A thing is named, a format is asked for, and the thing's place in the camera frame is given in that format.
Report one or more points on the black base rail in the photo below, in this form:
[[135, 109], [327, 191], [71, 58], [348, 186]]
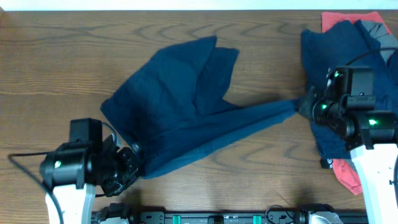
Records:
[[307, 214]]

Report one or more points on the navy blue shorts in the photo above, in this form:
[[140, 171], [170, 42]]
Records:
[[172, 110]]

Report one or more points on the red garment on pile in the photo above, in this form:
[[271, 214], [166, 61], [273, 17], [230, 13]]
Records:
[[343, 168]]

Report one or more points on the navy garment on pile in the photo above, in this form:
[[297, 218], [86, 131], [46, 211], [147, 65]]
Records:
[[338, 46]]

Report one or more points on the grey garment on pile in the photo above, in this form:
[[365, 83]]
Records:
[[378, 31]]

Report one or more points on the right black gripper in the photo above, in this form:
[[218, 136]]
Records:
[[307, 103]]

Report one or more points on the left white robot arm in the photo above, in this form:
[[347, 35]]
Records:
[[76, 169]]

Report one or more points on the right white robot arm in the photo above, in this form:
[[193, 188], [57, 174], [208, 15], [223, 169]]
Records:
[[371, 139]]

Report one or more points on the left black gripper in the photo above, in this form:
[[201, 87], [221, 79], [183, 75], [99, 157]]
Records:
[[132, 167]]

